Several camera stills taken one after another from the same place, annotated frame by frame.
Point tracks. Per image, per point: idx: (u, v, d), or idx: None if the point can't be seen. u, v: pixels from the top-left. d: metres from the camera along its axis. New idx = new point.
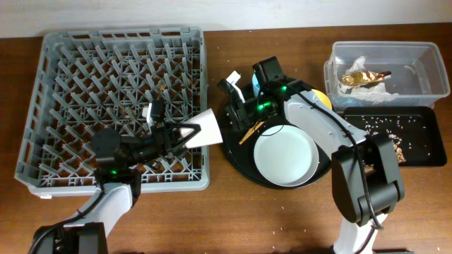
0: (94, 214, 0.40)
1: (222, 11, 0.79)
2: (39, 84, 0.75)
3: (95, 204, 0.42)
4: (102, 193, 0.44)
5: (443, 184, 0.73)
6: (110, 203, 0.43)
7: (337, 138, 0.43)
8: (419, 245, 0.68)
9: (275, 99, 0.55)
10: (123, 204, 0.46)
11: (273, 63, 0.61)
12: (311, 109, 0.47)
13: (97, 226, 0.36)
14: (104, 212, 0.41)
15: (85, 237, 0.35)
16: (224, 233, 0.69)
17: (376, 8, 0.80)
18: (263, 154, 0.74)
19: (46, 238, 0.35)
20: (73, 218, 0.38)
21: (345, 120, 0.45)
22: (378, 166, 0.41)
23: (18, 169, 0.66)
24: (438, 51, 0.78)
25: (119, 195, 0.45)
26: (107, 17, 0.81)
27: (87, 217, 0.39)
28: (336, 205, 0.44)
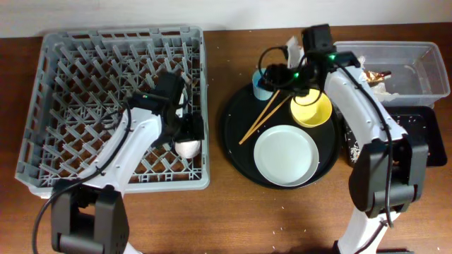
0: (114, 167, 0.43)
1: (222, 11, 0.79)
2: (39, 84, 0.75)
3: (118, 151, 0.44)
4: (125, 135, 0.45)
5: (443, 183, 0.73)
6: (131, 153, 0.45)
7: (375, 129, 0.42)
8: (419, 245, 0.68)
9: (319, 65, 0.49)
10: (147, 139, 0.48)
11: (324, 31, 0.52)
12: (355, 90, 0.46)
13: (110, 197, 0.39)
14: (126, 160, 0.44)
15: (100, 207, 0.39)
16: (224, 233, 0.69)
17: (376, 8, 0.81)
18: (268, 152, 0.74)
19: (66, 193, 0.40)
20: (93, 175, 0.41)
21: (385, 110, 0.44)
22: (405, 166, 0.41)
23: (18, 169, 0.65)
24: (438, 51, 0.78)
25: (141, 137, 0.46)
26: (107, 17, 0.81)
27: (106, 174, 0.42)
28: (350, 192, 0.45)
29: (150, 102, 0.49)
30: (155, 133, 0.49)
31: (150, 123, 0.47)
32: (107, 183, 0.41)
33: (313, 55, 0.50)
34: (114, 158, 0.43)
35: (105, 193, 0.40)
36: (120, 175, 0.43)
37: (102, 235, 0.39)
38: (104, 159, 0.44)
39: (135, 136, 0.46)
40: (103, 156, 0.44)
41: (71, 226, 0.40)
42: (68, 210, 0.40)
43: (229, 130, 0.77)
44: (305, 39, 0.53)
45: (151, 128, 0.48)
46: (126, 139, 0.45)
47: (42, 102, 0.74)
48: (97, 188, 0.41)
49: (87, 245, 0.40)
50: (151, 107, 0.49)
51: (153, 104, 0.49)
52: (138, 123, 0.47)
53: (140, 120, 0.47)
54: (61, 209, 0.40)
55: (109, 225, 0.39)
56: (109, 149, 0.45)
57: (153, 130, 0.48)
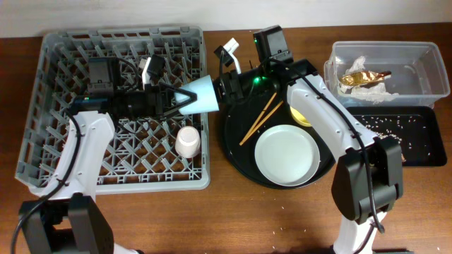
0: (75, 175, 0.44)
1: (223, 10, 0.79)
2: (39, 84, 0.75)
3: (75, 159, 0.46)
4: (78, 142, 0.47)
5: (443, 185, 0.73)
6: (89, 154, 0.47)
7: (347, 138, 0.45)
8: (419, 245, 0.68)
9: (278, 79, 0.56)
10: (101, 139, 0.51)
11: (277, 34, 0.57)
12: (318, 99, 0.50)
13: (82, 201, 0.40)
14: (86, 165, 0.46)
15: (73, 215, 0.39)
16: (224, 233, 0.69)
17: (376, 8, 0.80)
18: (263, 155, 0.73)
19: (33, 214, 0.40)
20: (57, 188, 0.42)
21: (352, 117, 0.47)
22: (382, 166, 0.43)
23: (18, 170, 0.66)
24: (438, 51, 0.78)
25: (94, 138, 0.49)
26: (106, 17, 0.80)
27: (70, 183, 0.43)
28: (336, 203, 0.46)
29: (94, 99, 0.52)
30: (109, 129, 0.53)
31: (98, 123, 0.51)
32: (74, 192, 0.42)
33: (272, 66, 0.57)
34: (73, 166, 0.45)
35: (74, 199, 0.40)
36: (85, 179, 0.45)
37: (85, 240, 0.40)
38: (63, 171, 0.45)
39: (89, 138, 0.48)
40: (61, 168, 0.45)
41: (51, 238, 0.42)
42: (43, 228, 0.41)
43: (230, 130, 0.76)
44: (259, 46, 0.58)
45: (100, 128, 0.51)
46: (81, 144, 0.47)
47: (42, 102, 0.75)
48: (66, 198, 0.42)
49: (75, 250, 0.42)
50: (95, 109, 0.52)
51: (99, 101, 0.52)
52: (87, 127, 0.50)
53: (89, 123, 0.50)
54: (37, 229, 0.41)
55: (87, 228, 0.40)
56: (64, 162, 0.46)
57: (104, 128, 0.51)
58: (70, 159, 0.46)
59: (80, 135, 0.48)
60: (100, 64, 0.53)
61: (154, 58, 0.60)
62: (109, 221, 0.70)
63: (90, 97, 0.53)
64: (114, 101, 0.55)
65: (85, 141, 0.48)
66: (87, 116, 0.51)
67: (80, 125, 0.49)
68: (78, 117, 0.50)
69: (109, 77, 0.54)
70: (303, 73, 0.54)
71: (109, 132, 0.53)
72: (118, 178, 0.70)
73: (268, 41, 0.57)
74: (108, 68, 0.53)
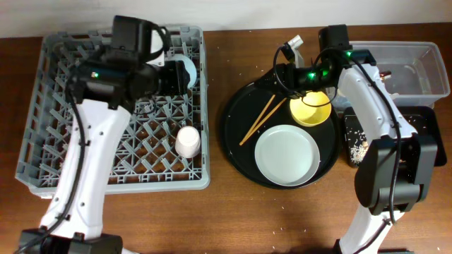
0: (78, 204, 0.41)
1: (223, 10, 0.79)
2: (39, 84, 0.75)
3: (80, 176, 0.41)
4: (82, 155, 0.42)
5: (442, 185, 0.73)
6: (93, 174, 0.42)
7: (385, 126, 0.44)
8: (419, 245, 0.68)
9: (334, 61, 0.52)
10: (110, 144, 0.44)
11: (341, 29, 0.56)
12: (369, 87, 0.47)
13: (80, 248, 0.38)
14: (88, 190, 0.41)
15: None
16: (224, 233, 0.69)
17: (377, 8, 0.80)
18: (276, 150, 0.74)
19: (34, 247, 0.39)
20: (56, 224, 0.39)
21: (397, 109, 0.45)
22: (411, 163, 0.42)
23: (18, 169, 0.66)
24: (438, 51, 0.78)
25: (100, 147, 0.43)
26: (107, 17, 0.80)
27: (71, 216, 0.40)
28: (355, 188, 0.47)
29: (108, 75, 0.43)
30: (123, 122, 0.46)
31: (106, 126, 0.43)
32: (74, 231, 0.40)
33: (329, 52, 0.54)
34: (75, 188, 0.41)
35: (73, 246, 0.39)
36: (87, 209, 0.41)
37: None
38: (64, 193, 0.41)
39: (94, 147, 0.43)
40: (63, 188, 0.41)
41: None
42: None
43: (230, 130, 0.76)
44: (323, 40, 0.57)
45: (109, 130, 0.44)
46: (85, 160, 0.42)
47: (42, 102, 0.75)
48: (66, 237, 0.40)
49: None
50: (113, 85, 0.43)
51: (116, 75, 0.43)
52: (93, 130, 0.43)
53: (96, 123, 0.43)
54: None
55: None
56: (68, 180, 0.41)
57: (114, 128, 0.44)
58: (72, 177, 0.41)
59: (85, 144, 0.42)
60: (128, 30, 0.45)
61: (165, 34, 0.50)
62: (109, 221, 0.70)
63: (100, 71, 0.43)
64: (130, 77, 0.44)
65: (89, 153, 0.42)
66: (92, 112, 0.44)
67: (85, 127, 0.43)
68: (83, 111, 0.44)
69: (134, 46, 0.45)
70: (361, 62, 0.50)
71: (119, 131, 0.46)
72: (118, 178, 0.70)
73: (330, 33, 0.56)
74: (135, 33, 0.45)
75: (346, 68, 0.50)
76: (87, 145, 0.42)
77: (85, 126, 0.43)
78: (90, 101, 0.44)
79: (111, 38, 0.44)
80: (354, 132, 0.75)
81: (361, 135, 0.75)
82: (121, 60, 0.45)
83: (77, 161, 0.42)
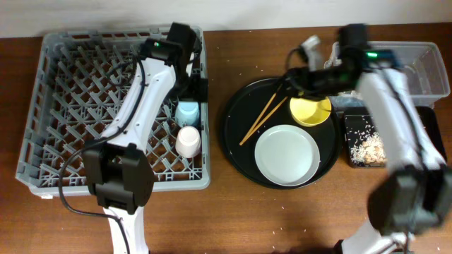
0: (134, 125, 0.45)
1: (223, 10, 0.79)
2: (39, 84, 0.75)
3: (137, 107, 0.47)
4: (141, 91, 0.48)
5: None
6: (147, 109, 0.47)
7: (408, 150, 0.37)
8: (419, 245, 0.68)
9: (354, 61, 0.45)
10: (162, 91, 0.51)
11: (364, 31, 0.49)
12: (391, 99, 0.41)
13: (135, 154, 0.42)
14: (144, 117, 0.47)
15: (126, 164, 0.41)
16: (224, 233, 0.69)
17: (377, 7, 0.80)
18: (276, 151, 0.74)
19: (90, 152, 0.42)
20: (116, 134, 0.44)
21: (423, 130, 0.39)
22: (438, 196, 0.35)
23: (18, 170, 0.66)
24: (438, 51, 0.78)
25: (157, 90, 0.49)
26: (107, 17, 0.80)
27: (128, 130, 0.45)
28: (366, 207, 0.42)
29: (164, 49, 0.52)
30: (170, 82, 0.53)
31: (162, 75, 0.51)
32: (130, 142, 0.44)
33: (350, 51, 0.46)
34: (134, 115, 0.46)
35: (129, 150, 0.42)
36: (140, 131, 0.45)
37: (131, 185, 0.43)
38: (124, 116, 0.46)
39: (152, 89, 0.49)
40: (121, 113, 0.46)
41: (104, 177, 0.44)
42: (98, 167, 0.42)
43: (230, 130, 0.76)
44: (341, 39, 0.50)
45: (163, 80, 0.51)
46: (143, 97, 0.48)
47: (42, 102, 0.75)
48: (121, 145, 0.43)
49: (118, 192, 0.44)
50: (164, 56, 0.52)
51: (168, 50, 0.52)
52: (152, 77, 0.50)
53: (155, 73, 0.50)
54: (92, 166, 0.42)
55: (136, 176, 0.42)
56: (128, 108, 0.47)
57: (167, 80, 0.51)
58: (131, 107, 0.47)
59: (145, 84, 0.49)
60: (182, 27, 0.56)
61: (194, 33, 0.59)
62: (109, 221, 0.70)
63: (161, 43, 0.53)
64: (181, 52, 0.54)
65: (147, 91, 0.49)
66: (152, 66, 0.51)
67: (146, 75, 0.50)
68: (144, 65, 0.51)
69: (184, 40, 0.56)
70: (385, 65, 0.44)
71: (168, 85, 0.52)
72: None
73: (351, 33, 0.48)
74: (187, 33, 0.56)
75: (367, 71, 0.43)
76: (145, 87, 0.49)
77: (145, 74, 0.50)
78: (151, 58, 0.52)
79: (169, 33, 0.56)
80: (354, 132, 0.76)
81: (361, 135, 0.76)
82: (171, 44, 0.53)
83: (137, 95, 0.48)
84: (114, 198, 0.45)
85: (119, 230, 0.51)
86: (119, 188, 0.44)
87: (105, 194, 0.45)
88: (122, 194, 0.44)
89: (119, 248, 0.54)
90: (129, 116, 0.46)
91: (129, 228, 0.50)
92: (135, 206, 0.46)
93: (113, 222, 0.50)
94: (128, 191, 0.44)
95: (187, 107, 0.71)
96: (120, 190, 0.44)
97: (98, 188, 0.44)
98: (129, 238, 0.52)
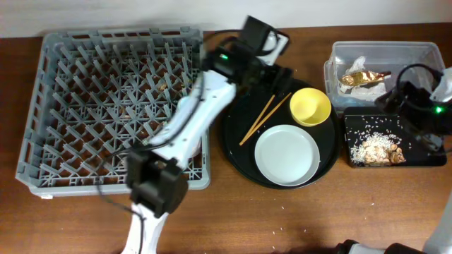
0: (181, 139, 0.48)
1: (223, 10, 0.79)
2: (39, 84, 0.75)
3: (188, 121, 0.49)
4: (196, 106, 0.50)
5: (442, 185, 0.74)
6: (198, 126, 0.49)
7: None
8: (419, 245, 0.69)
9: None
10: (217, 108, 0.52)
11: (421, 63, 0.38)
12: None
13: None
14: (193, 132, 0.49)
15: (164, 175, 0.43)
16: (224, 233, 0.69)
17: (377, 7, 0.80)
18: (275, 151, 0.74)
19: (135, 156, 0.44)
20: (161, 145, 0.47)
21: None
22: None
23: (18, 170, 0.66)
24: (438, 51, 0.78)
25: (210, 108, 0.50)
26: (107, 17, 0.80)
27: (174, 144, 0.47)
28: None
29: (230, 63, 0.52)
30: (228, 99, 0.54)
31: (220, 94, 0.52)
32: (173, 155, 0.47)
33: None
34: (183, 130, 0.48)
35: (169, 164, 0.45)
36: (186, 146, 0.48)
37: (167, 193, 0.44)
38: (174, 128, 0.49)
39: (206, 105, 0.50)
40: (172, 125, 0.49)
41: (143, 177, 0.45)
42: (139, 169, 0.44)
43: (230, 130, 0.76)
44: None
45: (222, 97, 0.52)
46: (196, 111, 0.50)
47: (42, 102, 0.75)
48: (164, 157, 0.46)
49: (152, 196, 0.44)
50: (229, 71, 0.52)
51: (231, 66, 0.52)
52: (210, 92, 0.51)
53: (213, 89, 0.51)
54: (135, 166, 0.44)
55: (171, 188, 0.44)
56: (179, 118, 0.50)
57: (223, 97, 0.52)
58: (183, 120, 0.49)
59: (201, 99, 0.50)
60: (256, 29, 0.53)
61: (256, 22, 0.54)
62: (109, 221, 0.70)
63: (228, 55, 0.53)
64: (248, 67, 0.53)
65: (201, 107, 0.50)
66: (213, 80, 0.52)
67: (205, 89, 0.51)
68: (206, 77, 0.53)
69: (253, 49, 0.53)
70: None
71: (224, 101, 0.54)
72: (118, 178, 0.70)
73: None
74: (260, 34, 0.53)
75: None
76: (201, 101, 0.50)
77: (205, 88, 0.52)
78: (215, 73, 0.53)
79: (241, 34, 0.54)
80: (354, 132, 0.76)
81: (361, 135, 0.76)
82: (241, 53, 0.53)
83: (191, 109, 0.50)
84: (145, 199, 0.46)
85: (140, 227, 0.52)
86: (152, 192, 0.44)
87: (138, 193, 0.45)
88: (153, 197, 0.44)
89: (135, 242, 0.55)
90: (179, 130, 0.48)
91: (149, 227, 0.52)
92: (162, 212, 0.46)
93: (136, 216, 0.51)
94: (160, 197, 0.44)
95: None
96: (153, 195, 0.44)
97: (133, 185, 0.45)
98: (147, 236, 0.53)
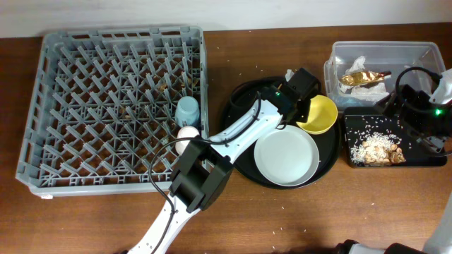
0: (235, 144, 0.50)
1: (222, 11, 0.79)
2: (39, 84, 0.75)
3: (241, 132, 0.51)
4: (250, 123, 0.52)
5: (442, 185, 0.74)
6: (248, 138, 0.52)
7: None
8: (419, 245, 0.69)
9: None
10: (265, 129, 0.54)
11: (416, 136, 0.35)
12: None
13: (224, 166, 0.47)
14: (244, 142, 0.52)
15: (217, 170, 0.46)
16: (225, 233, 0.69)
17: (378, 7, 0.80)
18: (276, 150, 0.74)
19: (193, 147, 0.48)
20: (218, 144, 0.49)
21: None
22: None
23: (18, 170, 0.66)
24: (438, 51, 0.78)
25: (260, 129, 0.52)
26: (106, 17, 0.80)
27: (229, 146, 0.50)
28: None
29: (281, 99, 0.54)
30: (273, 125, 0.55)
31: (272, 120, 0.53)
32: (226, 154, 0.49)
33: None
34: (238, 137, 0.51)
35: (221, 161, 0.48)
36: (239, 151, 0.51)
37: (209, 188, 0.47)
38: (231, 132, 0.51)
39: (259, 125, 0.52)
40: (230, 130, 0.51)
41: (190, 170, 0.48)
42: (192, 159, 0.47)
43: None
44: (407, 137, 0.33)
45: (271, 123, 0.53)
46: (250, 127, 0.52)
47: (42, 102, 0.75)
48: (219, 154, 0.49)
49: (193, 188, 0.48)
50: (279, 104, 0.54)
51: (281, 103, 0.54)
52: (263, 115, 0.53)
53: (268, 113, 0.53)
54: (188, 156, 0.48)
55: (215, 184, 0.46)
56: (234, 128, 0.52)
57: (272, 123, 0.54)
58: (239, 129, 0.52)
59: (256, 118, 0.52)
60: (308, 77, 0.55)
61: (311, 75, 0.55)
62: (109, 221, 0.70)
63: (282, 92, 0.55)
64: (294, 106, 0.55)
65: (254, 125, 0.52)
66: (267, 108, 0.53)
67: (260, 111, 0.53)
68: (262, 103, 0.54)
69: (302, 92, 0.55)
70: None
71: (270, 129, 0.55)
72: (119, 178, 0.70)
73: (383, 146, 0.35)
74: (309, 84, 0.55)
75: None
76: (256, 121, 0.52)
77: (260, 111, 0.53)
78: (267, 102, 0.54)
79: (292, 77, 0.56)
80: (354, 132, 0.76)
81: (361, 135, 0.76)
82: (291, 94, 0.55)
83: (244, 124, 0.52)
84: (184, 190, 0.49)
85: (162, 224, 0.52)
86: (193, 186, 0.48)
87: (180, 184, 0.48)
88: (193, 192, 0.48)
89: (150, 239, 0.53)
90: (233, 137, 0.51)
91: (174, 225, 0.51)
92: (195, 208, 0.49)
93: (166, 212, 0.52)
94: (200, 192, 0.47)
95: (187, 108, 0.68)
96: (193, 188, 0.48)
97: (179, 176, 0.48)
98: (166, 237, 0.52)
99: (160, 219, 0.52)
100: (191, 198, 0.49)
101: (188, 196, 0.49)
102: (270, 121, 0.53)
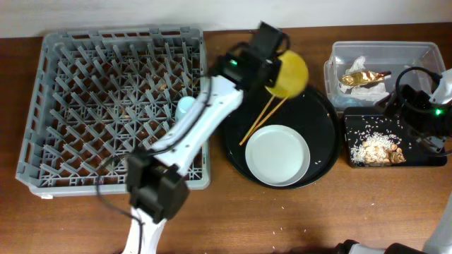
0: (184, 147, 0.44)
1: (222, 11, 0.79)
2: (39, 85, 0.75)
3: (191, 126, 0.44)
4: (199, 113, 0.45)
5: (443, 185, 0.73)
6: (202, 132, 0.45)
7: None
8: (419, 245, 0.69)
9: None
10: (224, 111, 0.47)
11: None
12: None
13: (176, 178, 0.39)
14: (199, 137, 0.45)
15: (164, 183, 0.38)
16: (224, 233, 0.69)
17: (378, 8, 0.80)
18: (265, 150, 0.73)
19: (135, 159, 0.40)
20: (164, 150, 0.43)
21: None
22: None
23: (18, 170, 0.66)
24: (438, 51, 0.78)
25: (217, 114, 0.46)
26: (107, 17, 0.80)
27: (176, 149, 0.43)
28: None
29: (239, 69, 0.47)
30: (234, 106, 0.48)
31: (227, 100, 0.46)
32: (174, 161, 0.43)
33: None
34: (187, 135, 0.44)
35: (171, 172, 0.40)
36: (188, 152, 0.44)
37: (164, 202, 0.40)
38: (177, 132, 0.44)
39: (212, 111, 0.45)
40: (176, 130, 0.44)
41: (141, 181, 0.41)
42: (140, 173, 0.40)
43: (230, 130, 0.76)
44: None
45: (229, 104, 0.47)
46: (201, 118, 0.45)
47: (42, 102, 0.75)
48: (167, 162, 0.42)
49: (151, 201, 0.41)
50: (237, 78, 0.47)
51: (239, 73, 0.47)
52: (216, 98, 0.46)
53: (221, 94, 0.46)
54: (133, 171, 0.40)
55: (171, 197, 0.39)
56: (183, 123, 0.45)
57: (231, 102, 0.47)
58: (188, 123, 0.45)
59: (207, 105, 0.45)
60: (270, 34, 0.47)
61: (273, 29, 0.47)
62: (109, 221, 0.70)
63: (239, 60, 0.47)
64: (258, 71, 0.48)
65: (207, 113, 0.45)
66: (222, 87, 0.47)
67: (211, 94, 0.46)
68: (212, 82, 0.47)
69: (264, 49, 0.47)
70: None
71: (232, 106, 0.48)
72: (119, 178, 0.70)
73: None
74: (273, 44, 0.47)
75: None
76: (207, 107, 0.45)
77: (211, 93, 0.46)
78: (222, 78, 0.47)
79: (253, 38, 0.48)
80: (354, 132, 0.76)
81: (361, 135, 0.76)
82: (249, 61, 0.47)
83: (195, 115, 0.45)
84: (144, 203, 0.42)
85: (137, 233, 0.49)
86: (152, 198, 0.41)
87: (138, 197, 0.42)
88: (154, 206, 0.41)
89: (132, 248, 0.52)
90: (182, 135, 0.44)
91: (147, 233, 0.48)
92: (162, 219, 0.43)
93: (135, 224, 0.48)
94: (159, 205, 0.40)
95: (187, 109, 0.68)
96: (152, 202, 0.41)
97: (133, 190, 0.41)
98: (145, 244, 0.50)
99: (133, 228, 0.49)
100: (153, 212, 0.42)
101: (150, 209, 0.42)
102: (226, 102, 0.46)
